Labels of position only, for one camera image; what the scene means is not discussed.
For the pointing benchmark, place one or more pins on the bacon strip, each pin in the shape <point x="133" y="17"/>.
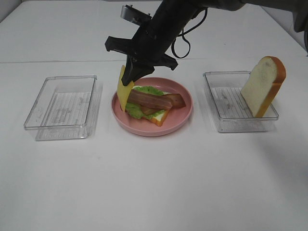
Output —
<point x="176" y="99"/>
<point x="149" y="100"/>

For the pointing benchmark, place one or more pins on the clear plastic tray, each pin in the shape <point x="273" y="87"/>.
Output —
<point x="64" y="109"/>
<point x="229" y="109"/>

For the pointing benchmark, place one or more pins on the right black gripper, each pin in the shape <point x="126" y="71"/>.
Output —
<point x="148" y="46"/>

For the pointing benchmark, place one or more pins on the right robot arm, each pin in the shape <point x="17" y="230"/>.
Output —
<point x="180" y="12"/>

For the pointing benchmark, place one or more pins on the green lettuce leaf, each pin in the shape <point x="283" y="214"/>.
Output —
<point x="137" y="111"/>

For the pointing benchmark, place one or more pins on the yellow cheese slice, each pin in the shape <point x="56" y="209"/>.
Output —
<point x="123" y="92"/>

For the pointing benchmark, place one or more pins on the right clear plastic tray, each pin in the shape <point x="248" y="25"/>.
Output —
<point x="229" y="109"/>

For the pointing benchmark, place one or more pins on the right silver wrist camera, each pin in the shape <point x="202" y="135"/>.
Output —
<point x="134" y="16"/>

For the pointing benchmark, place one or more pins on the bread slice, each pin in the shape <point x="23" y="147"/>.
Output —
<point x="160" y="119"/>
<point x="263" y="84"/>

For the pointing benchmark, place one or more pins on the left clear plastic tray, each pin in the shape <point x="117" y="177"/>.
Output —
<point x="64" y="109"/>

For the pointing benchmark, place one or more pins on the pink round plate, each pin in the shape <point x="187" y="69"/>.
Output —
<point x="175" y="119"/>

